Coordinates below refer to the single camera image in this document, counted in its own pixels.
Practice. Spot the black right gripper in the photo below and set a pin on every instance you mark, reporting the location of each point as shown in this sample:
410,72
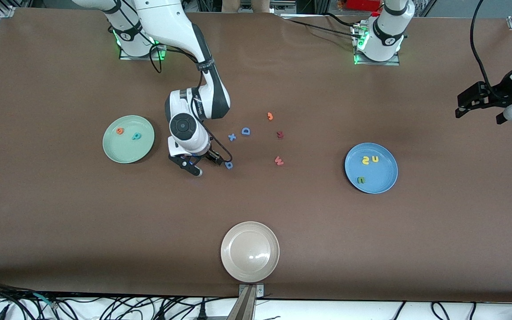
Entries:
208,154

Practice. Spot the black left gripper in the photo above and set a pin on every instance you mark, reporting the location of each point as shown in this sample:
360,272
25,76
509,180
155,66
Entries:
498,96

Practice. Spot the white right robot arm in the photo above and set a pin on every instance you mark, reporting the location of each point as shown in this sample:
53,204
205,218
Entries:
171,26

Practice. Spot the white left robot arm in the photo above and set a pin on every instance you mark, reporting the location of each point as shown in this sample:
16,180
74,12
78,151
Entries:
387,35

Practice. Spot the blue foam letter g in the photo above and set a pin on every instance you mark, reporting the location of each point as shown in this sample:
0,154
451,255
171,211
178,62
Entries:
229,165

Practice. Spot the blue foam letter D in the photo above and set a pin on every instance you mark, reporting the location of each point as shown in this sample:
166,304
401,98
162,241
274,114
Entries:
245,131

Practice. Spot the pink foam letter w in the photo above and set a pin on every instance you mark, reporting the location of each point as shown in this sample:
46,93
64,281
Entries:
278,161

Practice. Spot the pale green plate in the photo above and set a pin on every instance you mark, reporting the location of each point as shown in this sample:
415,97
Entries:
125,149

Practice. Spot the beige plate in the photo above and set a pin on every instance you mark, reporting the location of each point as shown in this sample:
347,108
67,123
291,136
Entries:
250,252

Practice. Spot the blue plate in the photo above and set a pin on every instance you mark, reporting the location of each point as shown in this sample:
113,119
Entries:
380,175

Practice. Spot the red box behind table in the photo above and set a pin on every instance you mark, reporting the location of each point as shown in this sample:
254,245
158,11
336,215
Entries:
362,4

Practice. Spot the person behind table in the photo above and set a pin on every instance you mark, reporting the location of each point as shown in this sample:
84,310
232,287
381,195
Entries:
245,5

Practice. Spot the metal camera post bracket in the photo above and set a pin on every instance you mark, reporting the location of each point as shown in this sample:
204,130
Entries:
247,300

